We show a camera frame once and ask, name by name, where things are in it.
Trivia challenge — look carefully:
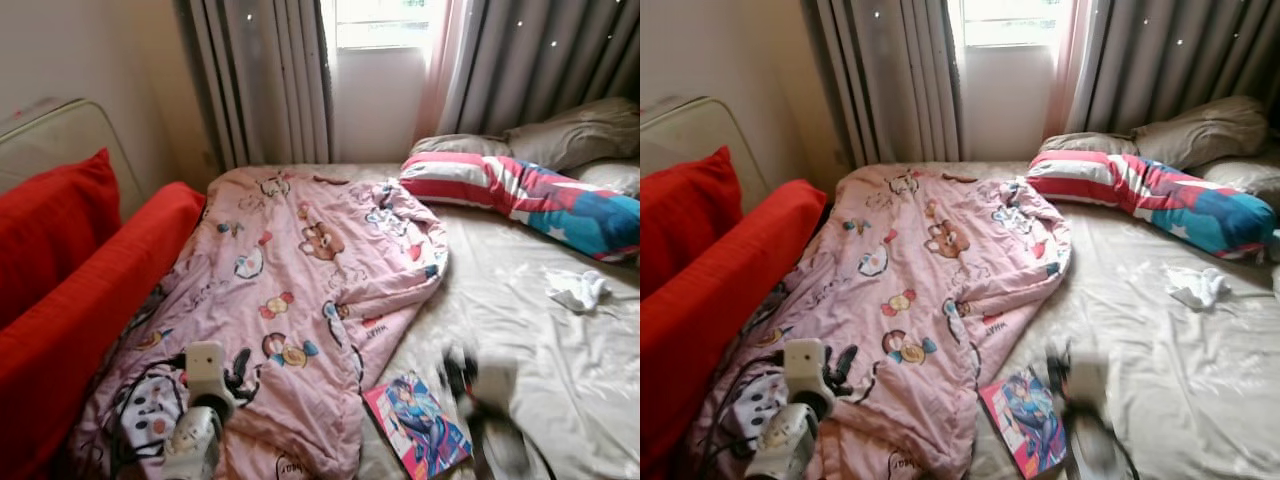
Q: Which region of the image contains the pink cartoon print quilt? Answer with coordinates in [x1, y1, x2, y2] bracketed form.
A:
[690, 165, 1073, 480]
[65, 165, 451, 480]

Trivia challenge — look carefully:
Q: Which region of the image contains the anime cover book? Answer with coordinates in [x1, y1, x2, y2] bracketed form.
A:
[980, 365, 1069, 479]
[362, 372, 474, 480]

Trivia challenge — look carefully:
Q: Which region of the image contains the beige floral bed sheet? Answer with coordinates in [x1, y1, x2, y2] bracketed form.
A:
[850, 160, 1280, 480]
[235, 160, 641, 480]

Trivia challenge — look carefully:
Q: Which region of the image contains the long red cushion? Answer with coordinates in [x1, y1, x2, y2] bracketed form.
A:
[0, 180, 208, 480]
[640, 178, 829, 480]

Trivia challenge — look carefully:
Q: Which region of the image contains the white crumpled cloth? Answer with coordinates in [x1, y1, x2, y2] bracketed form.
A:
[1165, 265, 1233, 311]
[545, 268, 613, 313]

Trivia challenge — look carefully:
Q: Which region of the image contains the red white blue bolster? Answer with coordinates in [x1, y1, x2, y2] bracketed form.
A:
[400, 152, 641, 263]
[1027, 150, 1279, 263]

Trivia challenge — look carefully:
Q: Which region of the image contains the square red cushion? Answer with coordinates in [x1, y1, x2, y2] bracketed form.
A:
[640, 145, 743, 301]
[0, 148, 123, 331]

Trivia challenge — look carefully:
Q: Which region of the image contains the flat beige pillow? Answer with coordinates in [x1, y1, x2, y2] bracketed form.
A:
[1040, 132, 1141, 159]
[410, 133, 511, 161]

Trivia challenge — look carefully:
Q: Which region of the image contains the white quilted mattress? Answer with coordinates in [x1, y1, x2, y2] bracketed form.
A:
[0, 97, 146, 196]
[640, 95, 771, 216]

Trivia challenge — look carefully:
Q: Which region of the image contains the tan wrinkled pillow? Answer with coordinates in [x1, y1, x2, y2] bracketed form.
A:
[505, 97, 641, 171]
[1132, 95, 1271, 171]

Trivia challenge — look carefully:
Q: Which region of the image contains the pink sheer curtain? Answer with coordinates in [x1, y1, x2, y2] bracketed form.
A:
[1045, 0, 1096, 141]
[415, 0, 471, 146]

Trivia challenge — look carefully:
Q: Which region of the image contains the grey pleated curtain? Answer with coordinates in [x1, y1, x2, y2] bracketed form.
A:
[800, 0, 966, 171]
[175, 0, 336, 171]
[440, 0, 641, 136]
[1070, 0, 1280, 136]

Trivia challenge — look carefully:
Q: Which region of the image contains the bright window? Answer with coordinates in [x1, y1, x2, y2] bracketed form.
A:
[322, 0, 446, 51]
[948, 0, 1076, 49]

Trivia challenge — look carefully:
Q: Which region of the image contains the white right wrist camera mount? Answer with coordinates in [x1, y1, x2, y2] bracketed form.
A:
[1065, 352, 1111, 401]
[470, 360, 521, 411]

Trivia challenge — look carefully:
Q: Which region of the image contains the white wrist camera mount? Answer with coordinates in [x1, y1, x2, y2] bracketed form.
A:
[470, 360, 521, 411]
[1065, 352, 1111, 401]
[185, 342, 236, 411]
[783, 338, 836, 406]

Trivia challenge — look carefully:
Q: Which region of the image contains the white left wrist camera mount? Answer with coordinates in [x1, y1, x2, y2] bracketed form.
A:
[185, 342, 236, 411]
[783, 338, 836, 406]

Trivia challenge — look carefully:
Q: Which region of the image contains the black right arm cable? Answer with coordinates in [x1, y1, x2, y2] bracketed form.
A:
[1065, 392, 1143, 480]
[470, 395, 556, 480]

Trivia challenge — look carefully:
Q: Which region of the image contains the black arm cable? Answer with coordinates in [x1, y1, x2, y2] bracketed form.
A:
[108, 352, 191, 471]
[470, 395, 556, 480]
[700, 352, 791, 476]
[1065, 392, 1143, 480]

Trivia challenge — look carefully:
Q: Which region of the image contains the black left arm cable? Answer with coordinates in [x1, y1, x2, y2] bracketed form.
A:
[108, 352, 191, 471]
[700, 352, 791, 476]

